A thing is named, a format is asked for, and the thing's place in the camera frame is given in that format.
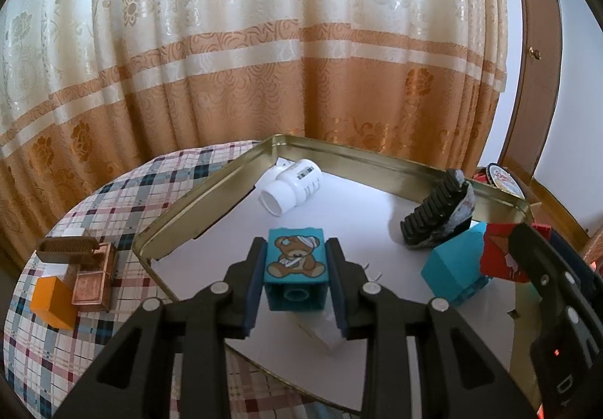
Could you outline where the teal bear toy brick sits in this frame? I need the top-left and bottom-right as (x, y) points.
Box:
(264, 227), (329, 313)

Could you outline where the teal long toy brick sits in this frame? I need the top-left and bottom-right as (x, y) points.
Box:
(421, 222), (491, 307)

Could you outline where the white plastic bottle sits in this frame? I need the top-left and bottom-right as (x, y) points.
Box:
(256, 159), (323, 217)

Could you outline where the red toy brick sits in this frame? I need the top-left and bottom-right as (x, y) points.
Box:
(479, 223), (553, 286)

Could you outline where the grey black hair brush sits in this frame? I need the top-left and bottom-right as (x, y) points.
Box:
(399, 169), (475, 249)

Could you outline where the copper pink rectangular box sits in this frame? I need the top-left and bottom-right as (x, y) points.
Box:
(72, 242), (116, 312)

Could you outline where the brown wooden comb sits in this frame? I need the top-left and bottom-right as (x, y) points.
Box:
(36, 236), (100, 265)

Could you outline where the orange flowered cube box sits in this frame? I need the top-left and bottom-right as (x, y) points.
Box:
(31, 276), (78, 330)

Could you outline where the white paper box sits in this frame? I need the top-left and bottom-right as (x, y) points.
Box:
(42, 227), (89, 285)

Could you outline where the white paper tray liner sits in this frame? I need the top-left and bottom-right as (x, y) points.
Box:
(152, 156), (517, 410)

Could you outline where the gold metal tin tray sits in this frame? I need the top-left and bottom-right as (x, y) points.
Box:
(131, 133), (543, 417)

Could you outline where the round cookie tin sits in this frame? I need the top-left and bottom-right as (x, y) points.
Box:
(484, 163), (525, 200)

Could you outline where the plaid tablecloth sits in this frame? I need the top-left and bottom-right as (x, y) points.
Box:
(1, 141), (254, 418)

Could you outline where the brown wooden door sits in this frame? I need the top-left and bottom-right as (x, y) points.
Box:
(501, 0), (562, 182)

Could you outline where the cream and orange curtain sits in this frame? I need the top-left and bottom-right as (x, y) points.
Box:
(1, 0), (508, 262)

